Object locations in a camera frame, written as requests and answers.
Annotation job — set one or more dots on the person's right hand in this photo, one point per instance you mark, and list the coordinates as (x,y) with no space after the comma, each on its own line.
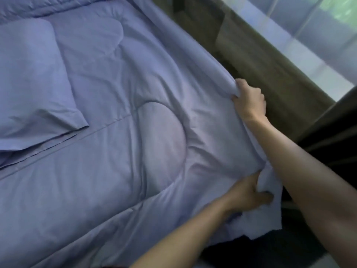
(249,104)

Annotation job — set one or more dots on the person's left hand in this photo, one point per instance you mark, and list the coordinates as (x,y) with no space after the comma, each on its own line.
(242,196)

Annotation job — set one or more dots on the person's right thumb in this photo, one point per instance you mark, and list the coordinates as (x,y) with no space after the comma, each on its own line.
(242,86)

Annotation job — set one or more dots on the person's left thumb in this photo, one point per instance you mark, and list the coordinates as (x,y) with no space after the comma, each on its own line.
(255,179)

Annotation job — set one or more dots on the blue quilted blanket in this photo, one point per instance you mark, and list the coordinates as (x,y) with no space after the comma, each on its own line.
(125,150)

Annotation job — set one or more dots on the person's left forearm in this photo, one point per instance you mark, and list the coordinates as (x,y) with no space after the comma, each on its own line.
(181,240)

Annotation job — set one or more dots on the person's right forearm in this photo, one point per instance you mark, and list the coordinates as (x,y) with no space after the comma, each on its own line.
(306,178)

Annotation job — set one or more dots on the dark bed base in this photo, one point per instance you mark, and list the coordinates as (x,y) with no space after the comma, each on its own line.
(279,248)

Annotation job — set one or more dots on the dark wooden cabinet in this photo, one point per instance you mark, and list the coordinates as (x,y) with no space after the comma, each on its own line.
(334,131)

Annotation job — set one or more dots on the blue pillow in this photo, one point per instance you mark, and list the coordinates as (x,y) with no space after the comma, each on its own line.
(30,80)

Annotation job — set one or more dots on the glass window with white frame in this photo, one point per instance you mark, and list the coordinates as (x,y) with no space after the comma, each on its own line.
(320,39)

